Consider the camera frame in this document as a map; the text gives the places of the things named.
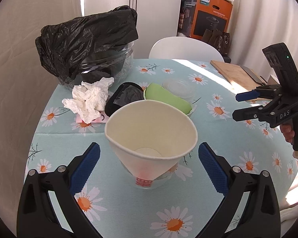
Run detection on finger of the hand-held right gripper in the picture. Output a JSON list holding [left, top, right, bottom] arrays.
[[232, 104, 274, 123], [235, 85, 281, 102]]

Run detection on clear plastic lid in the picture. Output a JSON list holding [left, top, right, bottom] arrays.
[[163, 78, 196, 100]]

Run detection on brown leather bag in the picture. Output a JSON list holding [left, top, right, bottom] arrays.
[[204, 28, 231, 55]]

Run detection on beige curtain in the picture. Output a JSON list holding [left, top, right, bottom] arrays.
[[0, 0, 86, 228], [228, 0, 298, 65]]

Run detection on white chair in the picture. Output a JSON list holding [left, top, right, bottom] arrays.
[[148, 37, 225, 62]]

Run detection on orange and black cardboard box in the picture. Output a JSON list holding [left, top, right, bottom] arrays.
[[190, 0, 233, 40]]

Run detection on pink cartoon packet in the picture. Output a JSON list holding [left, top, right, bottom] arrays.
[[76, 113, 108, 124]]

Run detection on white paper cup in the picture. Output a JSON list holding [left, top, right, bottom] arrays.
[[104, 100, 198, 181]]

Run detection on black fabric roll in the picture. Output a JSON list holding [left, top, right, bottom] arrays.
[[105, 82, 145, 117]]

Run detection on floral light blue tablecloth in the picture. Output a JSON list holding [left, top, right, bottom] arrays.
[[26, 59, 298, 238]]

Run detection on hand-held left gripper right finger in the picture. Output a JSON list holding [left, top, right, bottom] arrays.
[[198, 142, 281, 238]]

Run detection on person's right hand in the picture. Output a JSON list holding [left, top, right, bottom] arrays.
[[280, 76, 298, 145]]

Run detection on black trash bag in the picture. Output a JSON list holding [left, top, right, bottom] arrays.
[[35, 5, 139, 85]]

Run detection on wooden cutting board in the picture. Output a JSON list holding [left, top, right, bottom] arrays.
[[210, 60, 270, 102]]

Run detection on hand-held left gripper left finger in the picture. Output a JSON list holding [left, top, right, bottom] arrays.
[[16, 142, 101, 238]]

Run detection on white tissue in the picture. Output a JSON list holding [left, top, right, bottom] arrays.
[[62, 77, 115, 124]]

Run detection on kitchen knife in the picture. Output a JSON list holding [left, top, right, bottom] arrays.
[[242, 66, 268, 85]]

